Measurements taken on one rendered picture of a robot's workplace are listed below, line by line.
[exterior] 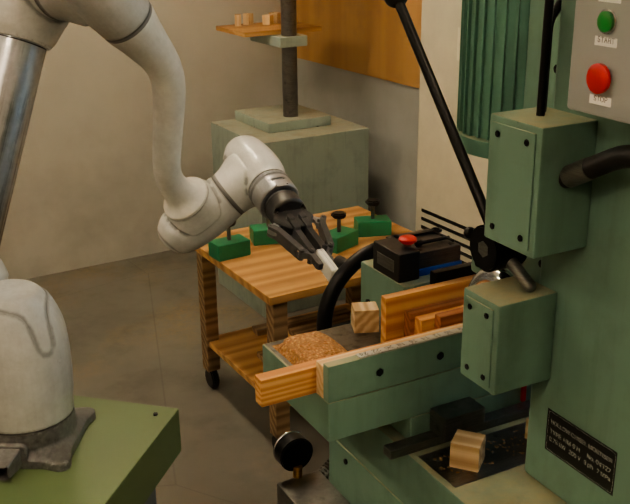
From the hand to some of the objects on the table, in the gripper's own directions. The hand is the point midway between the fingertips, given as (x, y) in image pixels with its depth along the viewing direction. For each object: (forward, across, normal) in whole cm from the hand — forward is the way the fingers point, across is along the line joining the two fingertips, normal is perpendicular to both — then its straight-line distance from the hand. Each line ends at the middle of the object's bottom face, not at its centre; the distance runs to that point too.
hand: (326, 266), depth 173 cm
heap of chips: (+30, -20, -11) cm, 38 cm away
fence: (+42, +5, -16) cm, 45 cm away
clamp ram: (+28, +5, -11) cm, 30 cm away
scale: (+40, +5, -21) cm, 46 cm away
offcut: (+26, -8, -10) cm, 29 cm away
